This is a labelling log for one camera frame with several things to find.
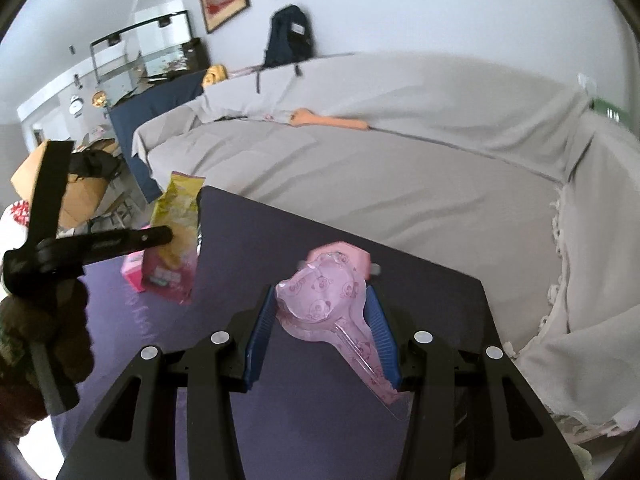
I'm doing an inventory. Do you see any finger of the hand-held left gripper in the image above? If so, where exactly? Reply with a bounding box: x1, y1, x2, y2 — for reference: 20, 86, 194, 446
50, 225, 174, 267
27, 140, 75, 261

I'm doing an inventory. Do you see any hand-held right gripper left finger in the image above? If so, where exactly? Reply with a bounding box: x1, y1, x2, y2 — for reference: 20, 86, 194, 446
55, 284, 279, 480

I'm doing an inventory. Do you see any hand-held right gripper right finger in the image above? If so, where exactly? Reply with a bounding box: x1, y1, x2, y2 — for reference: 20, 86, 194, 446
364, 284, 586, 480

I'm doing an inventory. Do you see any yellow snack packet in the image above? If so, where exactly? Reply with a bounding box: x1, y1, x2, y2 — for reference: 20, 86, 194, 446
141, 171, 207, 306

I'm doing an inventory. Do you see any pink blister pack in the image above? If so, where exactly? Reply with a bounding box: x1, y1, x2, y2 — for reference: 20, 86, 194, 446
275, 247, 412, 419

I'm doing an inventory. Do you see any cardboard box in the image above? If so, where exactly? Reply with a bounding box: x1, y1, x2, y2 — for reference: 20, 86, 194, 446
10, 140, 109, 232

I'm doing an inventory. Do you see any small stool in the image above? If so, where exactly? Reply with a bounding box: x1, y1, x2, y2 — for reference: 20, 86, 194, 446
100, 199, 137, 227

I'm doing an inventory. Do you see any pink carton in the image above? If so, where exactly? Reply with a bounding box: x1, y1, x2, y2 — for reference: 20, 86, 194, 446
120, 252, 152, 294

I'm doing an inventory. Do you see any black bag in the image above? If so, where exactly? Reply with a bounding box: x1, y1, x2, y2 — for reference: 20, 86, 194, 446
67, 150, 124, 182

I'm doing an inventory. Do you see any purple tablecloth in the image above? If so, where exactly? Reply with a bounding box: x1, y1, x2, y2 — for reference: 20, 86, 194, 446
50, 186, 501, 480

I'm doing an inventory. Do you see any navy covered furniture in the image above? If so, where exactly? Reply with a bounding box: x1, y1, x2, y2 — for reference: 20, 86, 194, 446
109, 74, 207, 204

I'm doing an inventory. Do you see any grey covered sofa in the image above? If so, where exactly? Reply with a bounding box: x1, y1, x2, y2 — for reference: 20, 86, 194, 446
131, 51, 640, 421

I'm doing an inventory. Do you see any glass fish tank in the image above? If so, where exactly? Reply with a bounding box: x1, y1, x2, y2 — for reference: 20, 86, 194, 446
89, 9, 211, 87

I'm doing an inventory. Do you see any white fringed cloth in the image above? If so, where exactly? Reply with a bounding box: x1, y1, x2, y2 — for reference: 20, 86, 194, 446
515, 105, 640, 437

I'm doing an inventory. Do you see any orange back scratcher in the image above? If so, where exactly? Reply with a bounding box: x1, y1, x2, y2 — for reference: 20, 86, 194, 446
290, 108, 372, 132

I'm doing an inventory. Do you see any dark blue backpack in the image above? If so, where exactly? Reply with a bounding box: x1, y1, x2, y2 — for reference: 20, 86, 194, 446
255, 4, 314, 93

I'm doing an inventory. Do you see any green box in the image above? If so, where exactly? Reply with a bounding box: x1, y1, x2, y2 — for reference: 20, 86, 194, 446
592, 95, 632, 122

